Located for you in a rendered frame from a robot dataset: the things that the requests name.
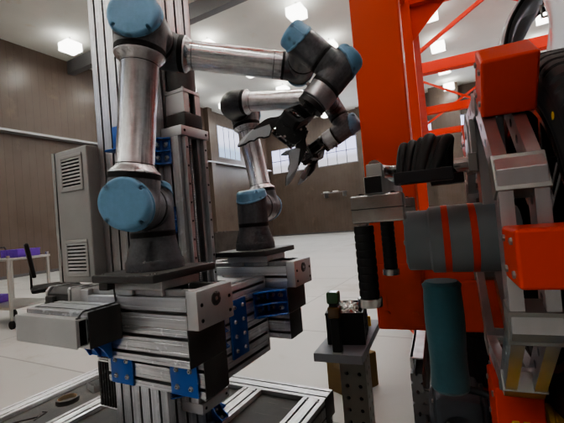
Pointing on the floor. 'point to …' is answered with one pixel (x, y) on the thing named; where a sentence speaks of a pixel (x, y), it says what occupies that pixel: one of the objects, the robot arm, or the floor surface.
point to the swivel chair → (35, 274)
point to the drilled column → (357, 392)
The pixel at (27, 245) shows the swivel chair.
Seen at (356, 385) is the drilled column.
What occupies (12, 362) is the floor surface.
